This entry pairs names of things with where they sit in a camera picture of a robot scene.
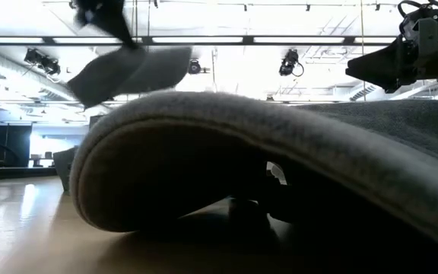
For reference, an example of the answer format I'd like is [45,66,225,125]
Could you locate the black overhead frame bar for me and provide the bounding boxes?
[0,35,399,47]

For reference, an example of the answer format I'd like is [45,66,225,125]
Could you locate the black cabinet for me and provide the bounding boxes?
[0,123,33,168]

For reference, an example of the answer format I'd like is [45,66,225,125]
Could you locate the dark grey cap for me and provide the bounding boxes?
[68,91,438,274]

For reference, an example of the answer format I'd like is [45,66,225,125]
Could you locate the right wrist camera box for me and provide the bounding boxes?
[398,0,438,59]

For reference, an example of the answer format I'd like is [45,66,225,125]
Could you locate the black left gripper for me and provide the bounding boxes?
[72,0,140,49]

